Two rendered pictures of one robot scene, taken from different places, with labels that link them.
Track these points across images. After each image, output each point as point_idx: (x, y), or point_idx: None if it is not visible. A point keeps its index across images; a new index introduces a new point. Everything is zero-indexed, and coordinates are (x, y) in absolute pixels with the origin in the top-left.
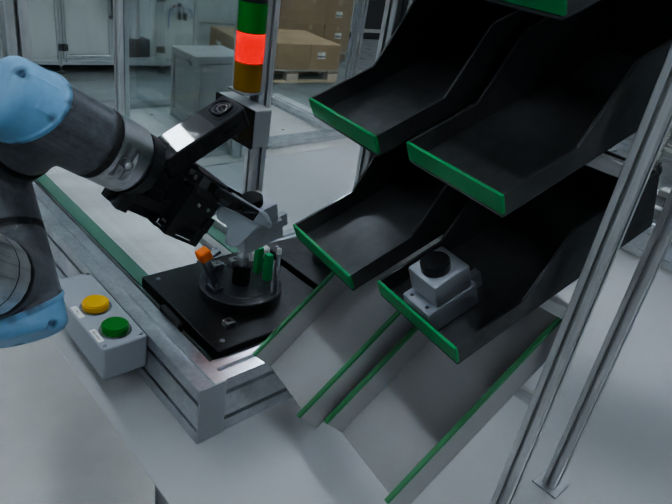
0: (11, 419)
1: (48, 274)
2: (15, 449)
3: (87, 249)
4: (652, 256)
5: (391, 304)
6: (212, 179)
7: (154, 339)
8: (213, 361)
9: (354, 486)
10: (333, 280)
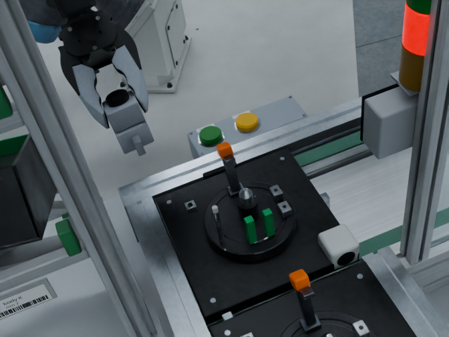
0: (192, 125)
1: (30, 7)
2: (164, 131)
3: (354, 111)
4: None
5: None
6: (62, 36)
7: (192, 161)
8: (150, 198)
9: (43, 329)
10: None
